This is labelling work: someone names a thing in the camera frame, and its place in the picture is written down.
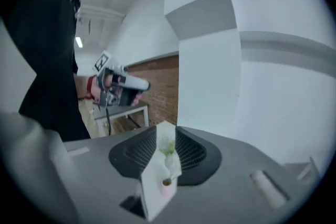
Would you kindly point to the red wrist band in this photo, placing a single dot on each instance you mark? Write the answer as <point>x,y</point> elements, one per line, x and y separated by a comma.
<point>89,86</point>

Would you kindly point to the person in dark clothes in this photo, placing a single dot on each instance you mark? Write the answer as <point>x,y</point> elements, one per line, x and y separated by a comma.
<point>44,47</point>

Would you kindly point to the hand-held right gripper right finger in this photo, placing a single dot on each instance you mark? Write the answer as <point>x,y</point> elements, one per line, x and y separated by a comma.
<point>199,160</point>

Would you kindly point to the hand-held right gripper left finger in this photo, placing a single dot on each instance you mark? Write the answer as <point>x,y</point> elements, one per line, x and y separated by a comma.
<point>131,157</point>

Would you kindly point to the person's left forearm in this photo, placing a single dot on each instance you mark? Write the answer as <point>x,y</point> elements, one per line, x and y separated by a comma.
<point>81,86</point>

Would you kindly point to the ceiling light panel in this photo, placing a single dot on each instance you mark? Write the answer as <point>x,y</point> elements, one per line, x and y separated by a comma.
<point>79,42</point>

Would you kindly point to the person's beige trousers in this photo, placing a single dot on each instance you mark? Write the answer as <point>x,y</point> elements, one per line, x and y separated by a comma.
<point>88,118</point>

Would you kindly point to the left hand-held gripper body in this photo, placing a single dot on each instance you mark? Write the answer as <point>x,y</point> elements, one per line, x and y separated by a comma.
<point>126,84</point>

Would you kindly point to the person's left hand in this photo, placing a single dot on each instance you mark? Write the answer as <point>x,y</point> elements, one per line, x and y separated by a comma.
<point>95,91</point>

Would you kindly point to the artificial flower stems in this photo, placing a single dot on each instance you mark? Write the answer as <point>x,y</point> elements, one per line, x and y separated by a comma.
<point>164,144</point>

